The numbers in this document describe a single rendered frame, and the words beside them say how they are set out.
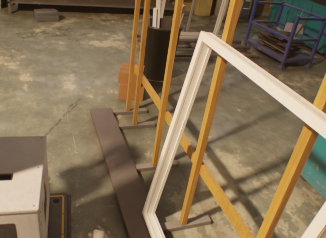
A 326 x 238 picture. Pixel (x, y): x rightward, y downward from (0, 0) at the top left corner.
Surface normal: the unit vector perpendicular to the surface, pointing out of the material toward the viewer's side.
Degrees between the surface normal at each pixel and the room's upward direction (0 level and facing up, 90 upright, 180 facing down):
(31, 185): 0
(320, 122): 82
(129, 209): 0
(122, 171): 0
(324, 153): 90
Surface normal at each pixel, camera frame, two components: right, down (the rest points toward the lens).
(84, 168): 0.12, -0.85
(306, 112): -0.92, -0.06
